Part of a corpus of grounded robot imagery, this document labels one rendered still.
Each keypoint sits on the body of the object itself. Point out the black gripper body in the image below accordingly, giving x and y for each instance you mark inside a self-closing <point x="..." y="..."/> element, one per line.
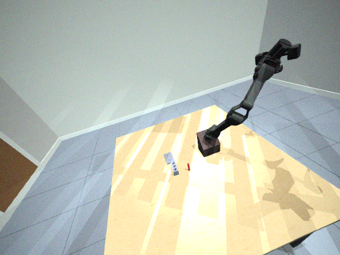
<point x="293" y="53"/>

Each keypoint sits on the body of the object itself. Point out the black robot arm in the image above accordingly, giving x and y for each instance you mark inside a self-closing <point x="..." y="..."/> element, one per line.
<point x="267" y="66"/>

